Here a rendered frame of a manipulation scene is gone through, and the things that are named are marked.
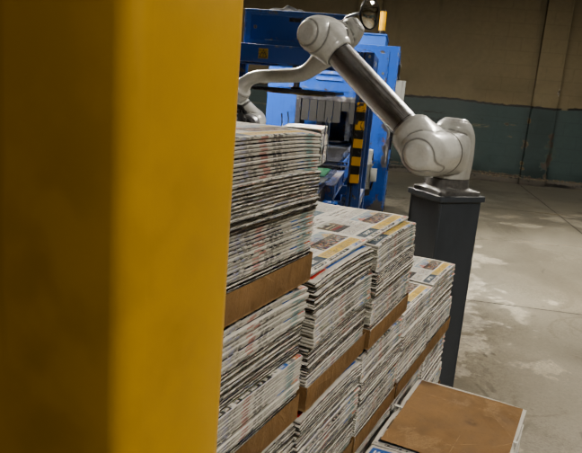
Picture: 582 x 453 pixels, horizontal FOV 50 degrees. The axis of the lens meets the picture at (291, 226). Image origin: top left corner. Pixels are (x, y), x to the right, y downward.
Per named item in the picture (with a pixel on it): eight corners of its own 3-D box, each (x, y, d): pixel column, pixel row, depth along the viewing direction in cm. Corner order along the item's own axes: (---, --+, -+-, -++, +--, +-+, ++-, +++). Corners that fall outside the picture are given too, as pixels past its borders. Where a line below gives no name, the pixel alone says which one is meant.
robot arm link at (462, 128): (476, 178, 236) (485, 119, 231) (459, 182, 221) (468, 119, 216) (436, 172, 245) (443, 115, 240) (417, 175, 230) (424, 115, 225)
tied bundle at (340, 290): (365, 354, 126) (377, 244, 121) (305, 417, 100) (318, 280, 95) (207, 312, 142) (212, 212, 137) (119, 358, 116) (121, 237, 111)
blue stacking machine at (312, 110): (390, 236, 596) (417, 9, 550) (257, 221, 615) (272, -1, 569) (392, 208, 741) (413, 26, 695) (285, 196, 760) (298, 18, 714)
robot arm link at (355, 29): (327, 41, 257) (309, 38, 246) (359, 11, 247) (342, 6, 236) (342, 66, 255) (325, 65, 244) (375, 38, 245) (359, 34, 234)
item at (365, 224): (408, 219, 148) (408, 215, 147) (368, 243, 122) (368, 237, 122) (270, 197, 163) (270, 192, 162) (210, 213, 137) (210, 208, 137)
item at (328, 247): (368, 243, 122) (369, 237, 122) (309, 278, 97) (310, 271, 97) (208, 212, 137) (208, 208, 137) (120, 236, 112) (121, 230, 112)
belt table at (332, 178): (332, 201, 363) (334, 184, 361) (224, 190, 373) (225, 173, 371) (343, 184, 431) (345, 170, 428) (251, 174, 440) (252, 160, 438)
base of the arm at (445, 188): (444, 185, 250) (445, 172, 249) (481, 196, 231) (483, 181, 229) (406, 185, 243) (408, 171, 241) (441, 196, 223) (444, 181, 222)
